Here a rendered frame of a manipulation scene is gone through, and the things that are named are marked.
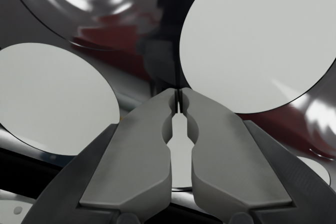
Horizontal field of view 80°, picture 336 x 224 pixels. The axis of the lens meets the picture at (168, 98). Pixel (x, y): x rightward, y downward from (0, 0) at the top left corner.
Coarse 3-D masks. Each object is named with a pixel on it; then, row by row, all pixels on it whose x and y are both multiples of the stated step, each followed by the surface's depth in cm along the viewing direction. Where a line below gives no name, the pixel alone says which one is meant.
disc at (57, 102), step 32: (0, 64) 14; (32, 64) 14; (64, 64) 14; (0, 96) 15; (32, 96) 15; (64, 96) 15; (96, 96) 15; (32, 128) 17; (64, 128) 16; (96, 128) 16
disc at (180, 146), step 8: (176, 120) 16; (184, 120) 16; (176, 128) 16; (184, 128) 16; (176, 136) 16; (184, 136) 16; (168, 144) 17; (176, 144) 17; (184, 144) 17; (192, 144) 17; (176, 152) 17; (184, 152) 17; (176, 160) 18; (184, 160) 18; (176, 168) 19; (184, 168) 19; (176, 176) 19; (184, 176) 19; (176, 184) 20; (184, 184) 20
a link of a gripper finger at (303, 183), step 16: (256, 128) 9; (272, 144) 8; (272, 160) 7; (288, 160) 7; (288, 176) 6; (304, 176) 6; (288, 192) 6; (304, 192) 6; (320, 192) 6; (256, 208) 6; (272, 208) 6; (288, 208) 6; (304, 208) 6; (320, 208) 6
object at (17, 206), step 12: (24, 156) 22; (60, 168) 23; (0, 192) 18; (0, 204) 17; (12, 204) 18; (24, 204) 18; (0, 216) 17; (12, 216) 17; (24, 216) 17; (204, 216) 27
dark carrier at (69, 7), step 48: (0, 0) 12; (48, 0) 12; (96, 0) 12; (144, 0) 12; (192, 0) 11; (0, 48) 13; (96, 48) 13; (144, 48) 13; (144, 96) 15; (0, 144) 18; (288, 144) 17; (192, 192) 20
